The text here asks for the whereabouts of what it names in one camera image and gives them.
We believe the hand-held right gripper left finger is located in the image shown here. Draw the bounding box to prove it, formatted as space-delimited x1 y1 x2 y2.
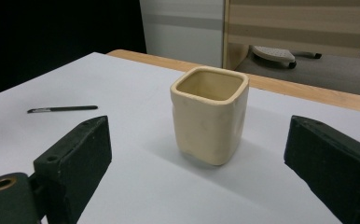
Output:
33 115 113 224

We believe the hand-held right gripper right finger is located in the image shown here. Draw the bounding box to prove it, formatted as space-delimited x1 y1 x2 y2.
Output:
284 115 360 224

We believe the black pen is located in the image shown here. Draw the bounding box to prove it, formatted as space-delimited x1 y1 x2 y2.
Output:
27 105 99 114

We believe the cream square ceramic cup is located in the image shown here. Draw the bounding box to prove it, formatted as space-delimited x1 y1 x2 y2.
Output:
170 65 250 166

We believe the white table board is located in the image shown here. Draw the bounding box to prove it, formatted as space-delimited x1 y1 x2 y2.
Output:
0 51 360 224

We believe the wooden table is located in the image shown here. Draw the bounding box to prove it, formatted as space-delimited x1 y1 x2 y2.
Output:
106 49 360 116

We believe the black curtain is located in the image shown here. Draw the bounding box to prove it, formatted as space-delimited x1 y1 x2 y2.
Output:
0 0 147 100

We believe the office chair base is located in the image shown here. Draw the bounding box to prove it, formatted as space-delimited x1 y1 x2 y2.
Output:
251 45 323 69

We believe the light wooden desk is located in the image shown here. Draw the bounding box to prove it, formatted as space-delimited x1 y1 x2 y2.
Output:
222 0 360 71

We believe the white cabinet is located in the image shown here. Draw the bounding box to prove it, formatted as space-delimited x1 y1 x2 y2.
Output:
139 0 226 68

